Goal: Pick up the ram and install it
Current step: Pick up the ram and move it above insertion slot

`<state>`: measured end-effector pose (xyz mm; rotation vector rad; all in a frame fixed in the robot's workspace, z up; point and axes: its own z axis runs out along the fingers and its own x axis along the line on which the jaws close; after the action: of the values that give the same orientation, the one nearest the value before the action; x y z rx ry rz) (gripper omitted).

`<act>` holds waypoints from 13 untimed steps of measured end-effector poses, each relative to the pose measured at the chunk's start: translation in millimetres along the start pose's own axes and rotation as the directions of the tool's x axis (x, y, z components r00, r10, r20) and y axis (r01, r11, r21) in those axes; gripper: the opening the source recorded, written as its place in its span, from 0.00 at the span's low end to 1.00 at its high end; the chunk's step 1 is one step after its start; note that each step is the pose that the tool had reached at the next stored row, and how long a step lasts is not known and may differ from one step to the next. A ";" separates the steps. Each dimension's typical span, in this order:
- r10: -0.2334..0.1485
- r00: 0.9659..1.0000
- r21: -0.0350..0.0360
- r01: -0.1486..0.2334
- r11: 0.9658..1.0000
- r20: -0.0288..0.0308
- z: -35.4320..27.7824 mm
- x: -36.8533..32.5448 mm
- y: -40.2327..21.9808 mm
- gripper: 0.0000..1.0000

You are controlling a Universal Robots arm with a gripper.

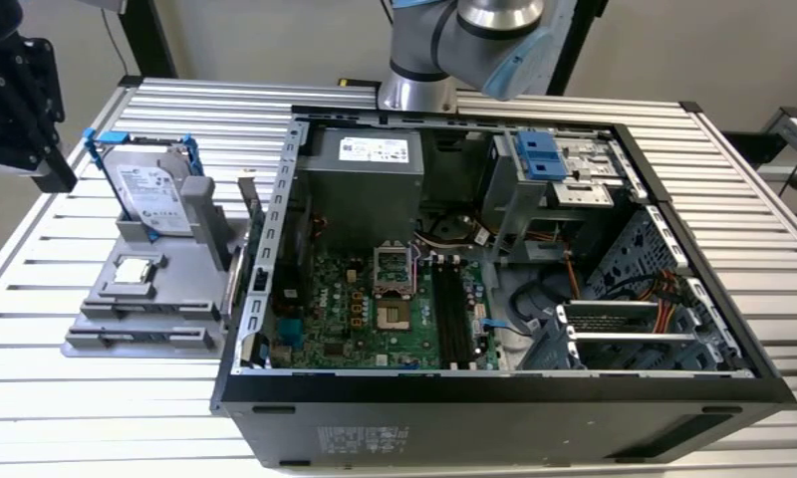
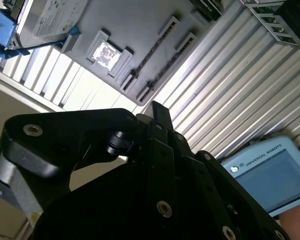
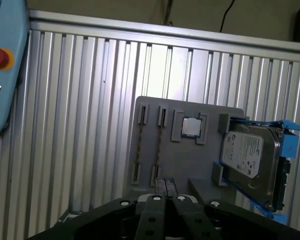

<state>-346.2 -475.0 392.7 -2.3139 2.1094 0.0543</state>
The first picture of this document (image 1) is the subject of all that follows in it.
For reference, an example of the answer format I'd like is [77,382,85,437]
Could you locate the hard disk in blue carrier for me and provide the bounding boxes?
[82,127,204,241]

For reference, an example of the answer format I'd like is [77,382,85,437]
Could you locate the grey parts rack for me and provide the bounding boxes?
[62,176,253,359]

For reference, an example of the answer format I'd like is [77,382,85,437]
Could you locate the blue RAM stick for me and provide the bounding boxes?
[97,330,205,342]

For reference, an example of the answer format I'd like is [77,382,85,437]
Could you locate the green motherboard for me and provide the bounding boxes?
[268,248,506,372]

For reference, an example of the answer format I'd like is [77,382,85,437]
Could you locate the grey metal disk bay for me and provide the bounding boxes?
[522,298,745,372]

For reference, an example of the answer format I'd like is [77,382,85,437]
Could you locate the silver CPU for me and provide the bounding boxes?
[114,257,156,284]

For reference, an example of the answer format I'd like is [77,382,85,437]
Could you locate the red yellow orange wire bundle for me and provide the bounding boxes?
[648,269,684,336]

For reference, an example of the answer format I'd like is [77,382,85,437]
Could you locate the metal socket cover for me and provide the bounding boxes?
[370,242,417,297]

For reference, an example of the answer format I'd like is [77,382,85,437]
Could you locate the grey power supply unit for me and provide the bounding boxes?
[296,126,426,250]

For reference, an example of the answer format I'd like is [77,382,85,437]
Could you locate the black RAM slot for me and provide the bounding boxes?
[448,255,473,370]
[456,255,481,370]
[432,255,457,370]
[440,255,465,370]

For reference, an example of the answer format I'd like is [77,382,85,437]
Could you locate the CPU socket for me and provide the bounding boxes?
[374,296,417,333]

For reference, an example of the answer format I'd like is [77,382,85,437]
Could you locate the black open PC case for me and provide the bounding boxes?
[209,103,797,469]

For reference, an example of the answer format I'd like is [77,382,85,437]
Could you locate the coiled wire bundle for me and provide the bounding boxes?
[413,208,497,250]

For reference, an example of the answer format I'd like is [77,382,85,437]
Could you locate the black looped wire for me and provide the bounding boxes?
[509,271,573,333]

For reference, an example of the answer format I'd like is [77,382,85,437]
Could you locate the blue drive latch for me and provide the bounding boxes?
[514,129,566,181]

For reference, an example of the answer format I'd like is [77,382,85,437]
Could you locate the grey metal drive cage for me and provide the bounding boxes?
[481,127,632,263]

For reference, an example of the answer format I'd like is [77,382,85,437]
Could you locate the thin wire locking lever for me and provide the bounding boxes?
[405,240,421,296]

